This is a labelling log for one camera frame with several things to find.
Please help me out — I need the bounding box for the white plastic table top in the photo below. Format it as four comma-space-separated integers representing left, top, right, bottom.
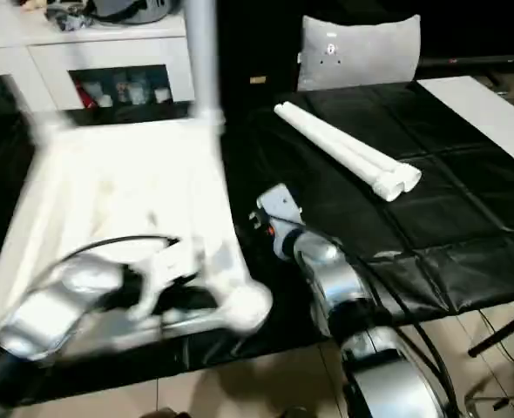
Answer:
0, 115, 274, 362

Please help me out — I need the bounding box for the black work mat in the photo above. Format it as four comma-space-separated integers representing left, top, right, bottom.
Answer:
0, 77, 514, 401

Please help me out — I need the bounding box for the small red bottle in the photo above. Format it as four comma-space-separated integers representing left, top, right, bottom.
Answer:
76, 82, 101, 109

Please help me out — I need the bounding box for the black stand foot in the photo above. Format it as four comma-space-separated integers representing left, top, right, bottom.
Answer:
468, 307, 514, 360

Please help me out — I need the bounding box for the white cabinet with glass doors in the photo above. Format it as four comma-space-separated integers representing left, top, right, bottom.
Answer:
0, 0, 197, 114

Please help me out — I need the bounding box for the dark grey helmet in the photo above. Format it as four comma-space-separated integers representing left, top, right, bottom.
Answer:
91, 0, 184, 24

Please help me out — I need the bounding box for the dark clutter pile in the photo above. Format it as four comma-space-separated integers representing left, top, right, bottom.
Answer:
44, 2, 92, 30

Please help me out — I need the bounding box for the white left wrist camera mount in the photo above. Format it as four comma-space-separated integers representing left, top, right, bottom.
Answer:
133, 239, 201, 319

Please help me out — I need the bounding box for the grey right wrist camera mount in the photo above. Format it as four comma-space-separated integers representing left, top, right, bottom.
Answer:
254, 183, 305, 236

